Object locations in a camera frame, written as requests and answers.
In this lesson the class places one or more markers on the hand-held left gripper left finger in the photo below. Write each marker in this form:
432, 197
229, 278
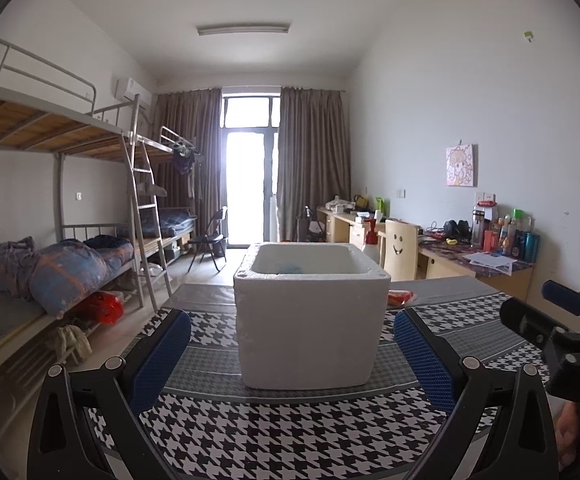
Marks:
162, 360

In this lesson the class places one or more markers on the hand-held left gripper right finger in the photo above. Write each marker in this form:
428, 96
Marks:
427, 365

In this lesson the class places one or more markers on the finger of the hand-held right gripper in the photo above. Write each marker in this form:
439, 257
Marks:
564, 297
527, 325

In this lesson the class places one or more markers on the white foam box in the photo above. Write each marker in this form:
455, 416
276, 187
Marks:
310, 330

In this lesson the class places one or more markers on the person's right hand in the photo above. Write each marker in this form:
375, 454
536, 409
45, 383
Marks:
567, 435

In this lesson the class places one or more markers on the wooden desk patterned top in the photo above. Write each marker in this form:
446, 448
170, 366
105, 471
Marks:
514, 280

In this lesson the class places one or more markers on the red snack packet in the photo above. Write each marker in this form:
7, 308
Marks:
400, 298

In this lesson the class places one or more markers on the printed papers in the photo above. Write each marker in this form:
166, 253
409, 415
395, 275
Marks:
489, 261

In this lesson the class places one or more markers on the red plastic bag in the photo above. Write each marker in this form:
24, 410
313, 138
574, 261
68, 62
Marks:
104, 307

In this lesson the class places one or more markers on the row of toiletry bottles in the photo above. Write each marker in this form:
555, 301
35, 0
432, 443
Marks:
507, 235

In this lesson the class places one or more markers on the black headphones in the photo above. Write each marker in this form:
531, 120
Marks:
457, 229

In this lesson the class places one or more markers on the wooden chair smiley face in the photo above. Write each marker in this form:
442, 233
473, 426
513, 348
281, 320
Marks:
397, 250

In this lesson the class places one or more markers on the black folding chair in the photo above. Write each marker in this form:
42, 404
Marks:
207, 240

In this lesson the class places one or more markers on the blue plaid quilt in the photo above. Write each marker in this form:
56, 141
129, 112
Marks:
65, 270

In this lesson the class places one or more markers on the houndstooth table cloth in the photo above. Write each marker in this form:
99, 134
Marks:
280, 425

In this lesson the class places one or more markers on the white pump bottle red top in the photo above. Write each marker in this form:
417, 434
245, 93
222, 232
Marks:
369, 240

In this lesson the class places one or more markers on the navy quilt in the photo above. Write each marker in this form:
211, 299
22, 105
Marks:
175, 220

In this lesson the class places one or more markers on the metal bed ladder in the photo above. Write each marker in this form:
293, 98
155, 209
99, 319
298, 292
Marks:
145, 220

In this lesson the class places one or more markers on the plain wooden desk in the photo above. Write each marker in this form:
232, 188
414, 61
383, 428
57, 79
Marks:
342, 225

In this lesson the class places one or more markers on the green packet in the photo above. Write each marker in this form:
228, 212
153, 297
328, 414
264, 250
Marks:
379, 205

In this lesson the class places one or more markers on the black bag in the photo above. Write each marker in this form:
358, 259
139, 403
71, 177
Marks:
310, 227

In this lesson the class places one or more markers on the white items on desk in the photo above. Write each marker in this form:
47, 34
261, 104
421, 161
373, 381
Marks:
340, 206

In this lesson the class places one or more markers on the dark hanging clothes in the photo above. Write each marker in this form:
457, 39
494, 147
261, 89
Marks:
184, 162

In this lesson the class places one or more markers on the brown curtain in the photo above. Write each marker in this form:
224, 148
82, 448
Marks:
315, 160
190, 160

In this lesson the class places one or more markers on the glass balcony door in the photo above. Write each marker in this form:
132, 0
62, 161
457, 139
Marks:
250, 175

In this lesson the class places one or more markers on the short metal bunk bed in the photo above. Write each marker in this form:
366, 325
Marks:
175, 145

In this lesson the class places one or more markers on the long metal bunk bed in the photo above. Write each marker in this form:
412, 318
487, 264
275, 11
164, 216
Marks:
35, 125

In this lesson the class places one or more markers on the white air conditioner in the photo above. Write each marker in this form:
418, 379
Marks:
131, 91

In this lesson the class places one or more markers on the ceiling tube light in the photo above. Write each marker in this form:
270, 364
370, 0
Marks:
242, 29

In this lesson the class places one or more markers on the white wall socket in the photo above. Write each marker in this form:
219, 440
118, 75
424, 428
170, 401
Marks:
485, 198

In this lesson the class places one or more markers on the cartoon wall poster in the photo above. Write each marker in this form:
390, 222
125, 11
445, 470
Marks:
462, 165

